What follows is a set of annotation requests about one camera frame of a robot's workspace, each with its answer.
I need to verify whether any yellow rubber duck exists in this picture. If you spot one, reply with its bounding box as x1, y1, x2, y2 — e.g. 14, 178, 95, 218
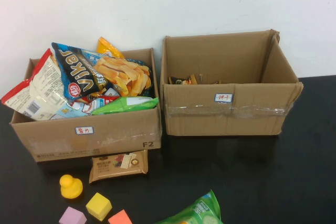
59, 174, 83, 199

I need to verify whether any taped open cardboard box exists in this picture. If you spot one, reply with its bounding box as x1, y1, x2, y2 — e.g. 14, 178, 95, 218
160, 29, 305, 137

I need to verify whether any dark brown small snack packet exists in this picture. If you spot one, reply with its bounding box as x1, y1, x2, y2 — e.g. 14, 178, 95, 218
167, 76, 188, 85

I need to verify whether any orange small snack packet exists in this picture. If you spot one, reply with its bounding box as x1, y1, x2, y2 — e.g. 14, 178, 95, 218
183, 73, 199, 85

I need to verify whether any orange foam cube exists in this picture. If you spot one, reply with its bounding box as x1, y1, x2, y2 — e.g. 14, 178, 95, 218
107, 209, 133, 224

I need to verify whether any green cucumber chips bag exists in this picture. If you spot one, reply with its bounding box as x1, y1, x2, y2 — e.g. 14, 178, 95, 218
154, 189, 224, 224

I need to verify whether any cardboard box with F2 print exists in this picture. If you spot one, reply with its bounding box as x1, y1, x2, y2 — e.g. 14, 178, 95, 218
9, 48, 163, 163

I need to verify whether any small red white snack packet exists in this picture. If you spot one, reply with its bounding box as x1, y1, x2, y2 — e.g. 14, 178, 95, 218
78, 87, 120, 105

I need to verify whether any pink foam cube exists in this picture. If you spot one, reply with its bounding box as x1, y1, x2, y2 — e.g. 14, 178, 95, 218
58, 206, 88, 224

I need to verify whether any light blue white snack bag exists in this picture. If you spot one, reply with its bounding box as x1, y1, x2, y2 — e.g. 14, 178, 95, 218
49, 97, 106, 120

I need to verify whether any yellow foam cube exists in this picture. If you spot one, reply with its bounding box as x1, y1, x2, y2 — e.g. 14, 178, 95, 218
86, 192, 113, 222

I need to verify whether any yellow orange snack bag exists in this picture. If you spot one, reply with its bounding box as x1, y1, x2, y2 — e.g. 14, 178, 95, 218
96, 37, 125, 59

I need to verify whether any flat green snack bag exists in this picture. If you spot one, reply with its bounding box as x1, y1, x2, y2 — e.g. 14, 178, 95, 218
91, 97, 160, 116

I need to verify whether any black blue fries snack bag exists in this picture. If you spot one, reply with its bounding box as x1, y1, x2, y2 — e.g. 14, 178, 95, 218
51, 42, 154, 101

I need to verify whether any red and white snack bag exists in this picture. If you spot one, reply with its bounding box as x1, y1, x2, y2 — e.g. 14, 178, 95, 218
1, 48, 69, 122

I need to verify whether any brown biscuit packet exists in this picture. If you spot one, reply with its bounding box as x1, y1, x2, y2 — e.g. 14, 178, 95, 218
89, 150, 149, 184

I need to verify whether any white label with red writing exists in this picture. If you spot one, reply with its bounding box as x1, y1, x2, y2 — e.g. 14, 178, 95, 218
75, 126, 95, 135
214, 93, 234, 103

